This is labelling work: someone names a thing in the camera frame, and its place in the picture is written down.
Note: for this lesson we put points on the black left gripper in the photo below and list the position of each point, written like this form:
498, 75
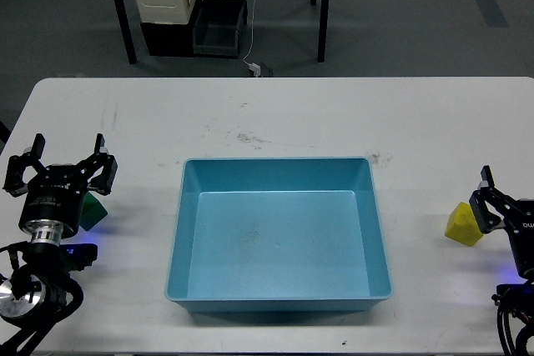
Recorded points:
56, 193

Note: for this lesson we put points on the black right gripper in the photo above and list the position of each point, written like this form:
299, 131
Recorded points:
495, 210

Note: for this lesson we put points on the yellow block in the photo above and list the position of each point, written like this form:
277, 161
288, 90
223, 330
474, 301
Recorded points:
462, 226

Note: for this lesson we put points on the green block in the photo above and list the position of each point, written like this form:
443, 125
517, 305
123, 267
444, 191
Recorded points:
93, 212

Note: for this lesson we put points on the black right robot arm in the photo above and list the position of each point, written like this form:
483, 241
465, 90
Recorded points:
514, 316

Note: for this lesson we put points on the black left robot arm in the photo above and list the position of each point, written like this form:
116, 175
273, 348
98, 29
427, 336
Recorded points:
40, 291

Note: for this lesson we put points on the black box under crate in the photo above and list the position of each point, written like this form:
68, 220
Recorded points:
170, 34

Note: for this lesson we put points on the black table leg left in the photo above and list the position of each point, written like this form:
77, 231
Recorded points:
125, 31

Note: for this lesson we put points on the blue plastic tray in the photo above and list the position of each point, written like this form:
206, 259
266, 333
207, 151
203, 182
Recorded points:
278, 235

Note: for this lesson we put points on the black storage bin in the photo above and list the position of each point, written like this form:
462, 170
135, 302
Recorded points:
218, 27

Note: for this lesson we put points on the white power adapter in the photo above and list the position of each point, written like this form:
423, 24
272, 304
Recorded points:
254, 70

